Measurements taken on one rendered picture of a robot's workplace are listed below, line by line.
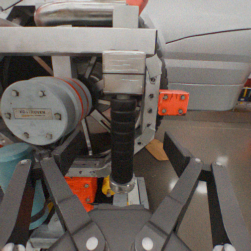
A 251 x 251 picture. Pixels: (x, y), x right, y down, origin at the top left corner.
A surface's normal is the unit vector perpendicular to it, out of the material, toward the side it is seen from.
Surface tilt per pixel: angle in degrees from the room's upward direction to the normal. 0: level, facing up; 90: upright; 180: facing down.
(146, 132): 90
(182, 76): 90
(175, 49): 90
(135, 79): 90
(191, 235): 0
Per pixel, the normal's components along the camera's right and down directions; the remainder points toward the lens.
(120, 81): 0.00, 0.34
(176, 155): -1.00, -0.02
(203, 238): 0.02, -0.94
